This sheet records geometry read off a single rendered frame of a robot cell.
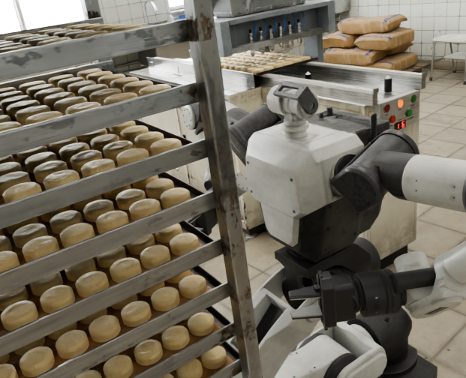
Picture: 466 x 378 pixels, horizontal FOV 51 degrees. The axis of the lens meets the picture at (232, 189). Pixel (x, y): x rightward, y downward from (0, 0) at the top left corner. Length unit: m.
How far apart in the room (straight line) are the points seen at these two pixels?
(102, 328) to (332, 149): 0.59
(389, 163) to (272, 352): 0.59
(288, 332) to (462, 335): 1.03
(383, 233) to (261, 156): 1.27
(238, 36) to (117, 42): 1.87
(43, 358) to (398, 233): 1.87
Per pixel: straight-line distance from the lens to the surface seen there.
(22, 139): 0.68
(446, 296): 0.99
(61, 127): 0.69
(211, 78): 0.73
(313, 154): 1.06
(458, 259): 0.96
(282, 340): 1.30
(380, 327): 1.63
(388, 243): 2.40
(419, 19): 6.58
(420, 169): 0.95
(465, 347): 2.12
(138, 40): 0.71
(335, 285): 0.99
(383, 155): 1.01
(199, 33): 0.72
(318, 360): 1.51
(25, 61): 0.67
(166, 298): 0.90
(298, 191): 1.08
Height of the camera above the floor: 1.39
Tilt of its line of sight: 24 degrees down
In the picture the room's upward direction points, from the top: 8 degrees counter-clockwise
